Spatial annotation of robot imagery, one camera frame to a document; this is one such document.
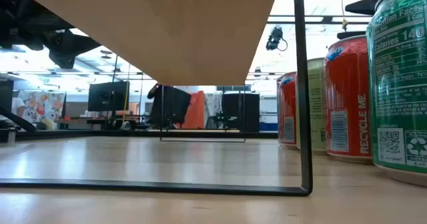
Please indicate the cluttered desk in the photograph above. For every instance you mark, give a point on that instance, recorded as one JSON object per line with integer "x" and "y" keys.
{"x": 83, "y": 120}

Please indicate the black panel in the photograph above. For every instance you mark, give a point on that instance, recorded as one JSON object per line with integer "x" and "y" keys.
{"x": 6, "y": 95}

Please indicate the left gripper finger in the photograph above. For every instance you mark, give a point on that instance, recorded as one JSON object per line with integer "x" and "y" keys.
{"x": 63, "y": 44}

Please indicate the orange cloth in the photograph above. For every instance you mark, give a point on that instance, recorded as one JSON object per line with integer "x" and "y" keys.
{"x": 197, "y": 112}

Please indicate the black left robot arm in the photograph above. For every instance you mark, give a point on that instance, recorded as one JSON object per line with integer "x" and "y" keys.
{"x": 16, "y": 17}

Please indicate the black cabinet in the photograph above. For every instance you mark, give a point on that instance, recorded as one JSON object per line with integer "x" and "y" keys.
{"x": 250, "y": 110}

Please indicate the black table frame rails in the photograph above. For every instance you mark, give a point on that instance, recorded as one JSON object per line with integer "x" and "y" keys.
{"x": 83, "y": 134}

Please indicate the background black robot arm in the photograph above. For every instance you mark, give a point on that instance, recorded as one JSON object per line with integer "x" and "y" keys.
{"x": 220, "y": 119}

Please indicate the floral patterned cloth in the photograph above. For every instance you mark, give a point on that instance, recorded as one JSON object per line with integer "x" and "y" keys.
{"x": 43, "y": 107}

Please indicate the white patterned cloth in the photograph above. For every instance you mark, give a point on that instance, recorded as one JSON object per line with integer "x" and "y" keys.
{"x": 213, "y": 104}

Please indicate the pale green soda can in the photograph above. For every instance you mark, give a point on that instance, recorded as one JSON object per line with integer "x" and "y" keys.
{"x": 318, "y": 104}

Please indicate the red soda can blue logo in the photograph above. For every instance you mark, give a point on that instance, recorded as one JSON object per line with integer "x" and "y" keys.
{"x": 347, "y": 100}
{"x": 287, "y": 110}

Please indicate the green Sprite can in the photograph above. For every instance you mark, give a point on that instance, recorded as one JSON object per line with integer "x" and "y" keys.
{"x": 400, "y": 84}

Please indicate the black computer monitor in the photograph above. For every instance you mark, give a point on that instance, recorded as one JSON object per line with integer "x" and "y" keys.
{"x": 108, "y": 95}

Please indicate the black ceiling camera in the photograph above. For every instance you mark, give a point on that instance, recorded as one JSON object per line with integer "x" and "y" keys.
{"x": 275, "y": 37}

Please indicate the person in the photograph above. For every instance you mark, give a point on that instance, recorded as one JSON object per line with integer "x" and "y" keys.
{"x": 170, "y": 105}
{"x": 18, "y": 105}

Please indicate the wooden shelf black metal frame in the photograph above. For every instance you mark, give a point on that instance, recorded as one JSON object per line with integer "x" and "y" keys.
{"x": 166, "y": 34}

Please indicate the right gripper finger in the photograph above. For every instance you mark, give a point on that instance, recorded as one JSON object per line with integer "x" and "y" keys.
{"x": 350, "y": 35}
{"x": 365, "y": 6}

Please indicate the small silver metal bracket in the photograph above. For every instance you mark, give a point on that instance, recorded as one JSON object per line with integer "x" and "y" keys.
{"x": 11, "y": 136}

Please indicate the blue storage bins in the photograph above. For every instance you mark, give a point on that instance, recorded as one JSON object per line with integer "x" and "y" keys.
{"x": 268, "y": 126}

